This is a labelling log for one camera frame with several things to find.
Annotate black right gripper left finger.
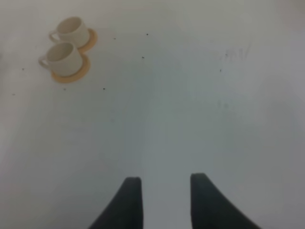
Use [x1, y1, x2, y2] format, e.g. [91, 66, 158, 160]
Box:
[90, 177, 143, 229]

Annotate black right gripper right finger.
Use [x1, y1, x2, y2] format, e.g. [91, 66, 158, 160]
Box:
[190, 173, 259, 229]

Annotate near orange cup coaster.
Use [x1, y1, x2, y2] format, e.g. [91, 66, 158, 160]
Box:
[51, 54, 91, 83]

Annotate orange cup coaster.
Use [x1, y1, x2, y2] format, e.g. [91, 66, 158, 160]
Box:
[78, 28, 98, 53]
[51, 54, 91, 83]

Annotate near white teacup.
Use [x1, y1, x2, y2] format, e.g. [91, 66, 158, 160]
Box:
[38, 42, 83, 77]

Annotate white teacup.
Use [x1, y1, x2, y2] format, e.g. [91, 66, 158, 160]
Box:
[38, 42, 83, 77]
[49, 17, 90, 48]

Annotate far orange cup coaster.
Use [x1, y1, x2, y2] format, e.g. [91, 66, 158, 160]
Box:
[78, 28, 98, 53]

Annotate far white teacup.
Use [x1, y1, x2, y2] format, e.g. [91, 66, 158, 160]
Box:
[49, 17, 90, 48]

